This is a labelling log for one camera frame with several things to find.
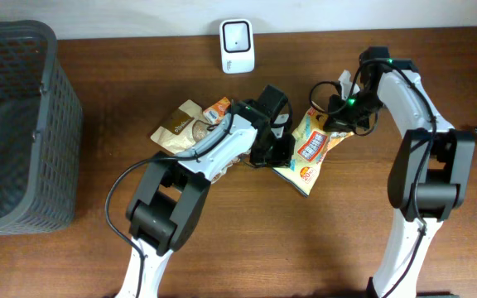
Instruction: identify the grey plastic basket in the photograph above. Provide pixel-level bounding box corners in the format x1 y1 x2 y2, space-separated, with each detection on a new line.
0 20 84 235

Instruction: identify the beige brown snack pouch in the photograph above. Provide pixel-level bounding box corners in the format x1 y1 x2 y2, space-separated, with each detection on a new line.
151 100 258 183

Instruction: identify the yellow chip bag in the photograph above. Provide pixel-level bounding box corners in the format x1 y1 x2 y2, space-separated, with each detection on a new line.
272 108 354 197

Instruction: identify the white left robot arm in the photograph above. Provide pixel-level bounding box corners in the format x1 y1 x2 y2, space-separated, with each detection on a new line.
118 85 295 297

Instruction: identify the white barcode scanner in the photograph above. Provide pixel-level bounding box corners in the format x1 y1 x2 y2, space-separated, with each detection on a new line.
219 19 255 75

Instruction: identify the small orange box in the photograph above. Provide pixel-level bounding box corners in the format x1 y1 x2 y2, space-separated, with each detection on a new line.
203 97 231 124

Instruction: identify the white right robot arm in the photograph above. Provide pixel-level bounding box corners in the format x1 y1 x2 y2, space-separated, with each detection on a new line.
324 46 475 297

